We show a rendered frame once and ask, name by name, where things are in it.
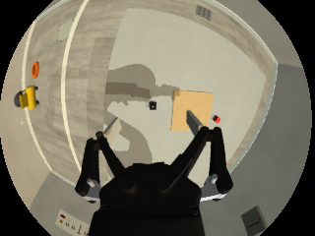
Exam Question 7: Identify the tan square mat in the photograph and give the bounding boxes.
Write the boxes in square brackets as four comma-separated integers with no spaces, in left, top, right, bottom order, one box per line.
[171,90,214,131]

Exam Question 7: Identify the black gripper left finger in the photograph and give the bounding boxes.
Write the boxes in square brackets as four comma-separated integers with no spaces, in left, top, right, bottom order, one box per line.
[75,117,138,204]

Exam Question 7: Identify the red die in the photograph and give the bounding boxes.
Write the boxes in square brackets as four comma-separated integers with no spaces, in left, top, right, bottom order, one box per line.
[213,116,221,123]

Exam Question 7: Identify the black die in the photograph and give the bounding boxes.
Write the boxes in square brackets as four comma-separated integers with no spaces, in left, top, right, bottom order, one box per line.
[150,102,157,110]

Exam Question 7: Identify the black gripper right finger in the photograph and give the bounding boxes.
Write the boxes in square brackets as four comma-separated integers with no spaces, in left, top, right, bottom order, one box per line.
[154,110,233,202]

